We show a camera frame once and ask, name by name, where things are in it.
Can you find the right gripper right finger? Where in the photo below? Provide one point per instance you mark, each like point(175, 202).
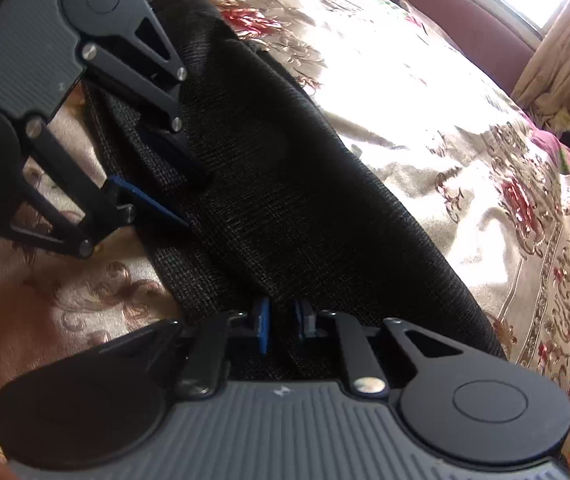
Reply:
point(334, 348)

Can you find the beige curtain right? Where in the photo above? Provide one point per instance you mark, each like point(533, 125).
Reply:
point(543, 88)

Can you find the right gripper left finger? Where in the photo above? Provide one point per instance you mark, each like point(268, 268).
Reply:
point(217, 342)

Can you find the dark grey checked pants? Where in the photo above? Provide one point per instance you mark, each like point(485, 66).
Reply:
point(278, 207)

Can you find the floral satin bedspread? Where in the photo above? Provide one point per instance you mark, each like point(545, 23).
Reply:
point(490, 189)

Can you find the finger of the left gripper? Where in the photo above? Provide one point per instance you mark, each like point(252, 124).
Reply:
point(144, 86)
point(106, 207)

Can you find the maroon padded bench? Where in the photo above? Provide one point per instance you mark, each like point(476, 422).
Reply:
point(490, 36)

